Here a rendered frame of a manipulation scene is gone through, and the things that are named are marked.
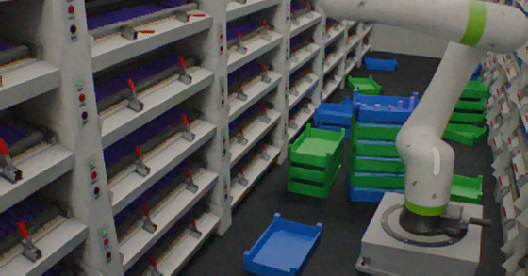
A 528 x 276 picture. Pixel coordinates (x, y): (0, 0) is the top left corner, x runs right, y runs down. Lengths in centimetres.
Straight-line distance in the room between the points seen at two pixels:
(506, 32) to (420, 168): 41
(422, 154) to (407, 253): 27
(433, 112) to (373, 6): 42
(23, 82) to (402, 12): 85
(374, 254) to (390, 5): 66
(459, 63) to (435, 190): 37
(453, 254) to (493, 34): 57
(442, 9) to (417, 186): 47
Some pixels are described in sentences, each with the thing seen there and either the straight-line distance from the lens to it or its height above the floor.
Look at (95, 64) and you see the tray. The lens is 115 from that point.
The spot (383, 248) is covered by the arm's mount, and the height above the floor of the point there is 37.
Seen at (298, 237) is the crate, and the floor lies 0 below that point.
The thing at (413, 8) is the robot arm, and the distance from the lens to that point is 117.
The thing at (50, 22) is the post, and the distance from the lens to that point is 105.
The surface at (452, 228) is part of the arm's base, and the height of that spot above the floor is 41.
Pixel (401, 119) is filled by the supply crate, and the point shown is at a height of 42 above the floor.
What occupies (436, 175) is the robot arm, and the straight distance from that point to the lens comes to 128.
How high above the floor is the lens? 114
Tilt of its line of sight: 23 degrees down
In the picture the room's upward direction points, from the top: straight up
